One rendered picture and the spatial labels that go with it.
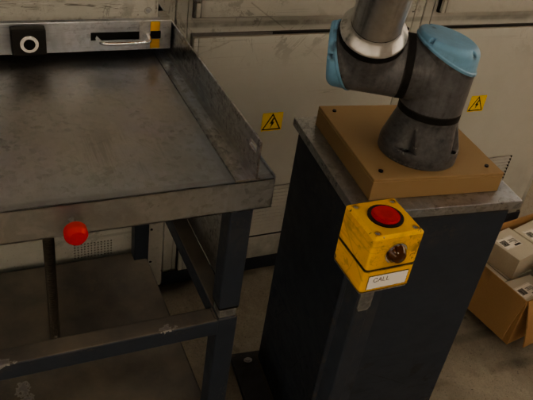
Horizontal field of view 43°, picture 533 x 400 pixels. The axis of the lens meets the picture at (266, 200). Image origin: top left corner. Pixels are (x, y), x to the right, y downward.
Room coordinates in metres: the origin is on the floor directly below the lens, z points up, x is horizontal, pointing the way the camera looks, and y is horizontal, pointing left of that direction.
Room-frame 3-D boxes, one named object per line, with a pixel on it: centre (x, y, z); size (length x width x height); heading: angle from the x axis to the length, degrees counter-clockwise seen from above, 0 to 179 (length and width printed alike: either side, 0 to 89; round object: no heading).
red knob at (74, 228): (0.71, 0.25, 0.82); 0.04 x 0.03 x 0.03; 28
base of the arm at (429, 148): (1.13, -0.27, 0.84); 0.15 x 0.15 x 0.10
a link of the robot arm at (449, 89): (1.13, -0.26, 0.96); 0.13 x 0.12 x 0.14; 90
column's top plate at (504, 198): (1.18, -0.25, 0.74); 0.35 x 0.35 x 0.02; 22
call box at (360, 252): (0.74, -0.16, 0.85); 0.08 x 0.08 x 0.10; 28
